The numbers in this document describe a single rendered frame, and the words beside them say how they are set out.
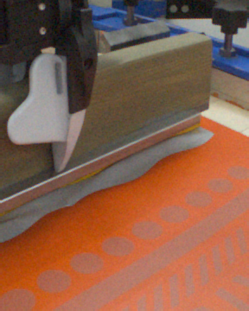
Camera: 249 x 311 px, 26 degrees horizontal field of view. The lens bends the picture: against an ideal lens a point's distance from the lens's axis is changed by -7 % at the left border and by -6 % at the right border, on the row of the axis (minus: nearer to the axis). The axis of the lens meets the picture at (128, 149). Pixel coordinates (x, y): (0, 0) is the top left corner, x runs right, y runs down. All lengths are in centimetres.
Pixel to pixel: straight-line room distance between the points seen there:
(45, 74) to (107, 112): 9
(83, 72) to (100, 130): 9
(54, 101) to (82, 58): 4
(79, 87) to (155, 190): 13
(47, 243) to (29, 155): 6
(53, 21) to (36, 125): 7
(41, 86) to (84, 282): 13
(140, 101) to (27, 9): 16
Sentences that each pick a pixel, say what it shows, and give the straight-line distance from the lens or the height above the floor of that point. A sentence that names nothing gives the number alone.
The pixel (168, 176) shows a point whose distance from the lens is 46.
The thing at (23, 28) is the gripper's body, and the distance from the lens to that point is 33.
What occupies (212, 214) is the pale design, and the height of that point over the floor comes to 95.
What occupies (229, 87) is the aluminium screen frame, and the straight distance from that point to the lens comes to 61.
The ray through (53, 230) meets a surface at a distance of 40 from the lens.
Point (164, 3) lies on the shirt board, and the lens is 125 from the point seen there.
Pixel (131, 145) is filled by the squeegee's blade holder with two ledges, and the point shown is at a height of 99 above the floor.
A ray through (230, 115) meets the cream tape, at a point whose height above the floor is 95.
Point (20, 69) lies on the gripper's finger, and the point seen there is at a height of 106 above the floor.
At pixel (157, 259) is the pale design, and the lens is 37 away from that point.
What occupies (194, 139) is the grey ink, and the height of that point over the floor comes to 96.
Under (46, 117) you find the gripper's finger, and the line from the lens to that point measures 36.
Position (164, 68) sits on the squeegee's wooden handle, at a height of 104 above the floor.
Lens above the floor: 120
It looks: 29 degrees down
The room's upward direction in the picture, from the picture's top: 2 degrees clockwise
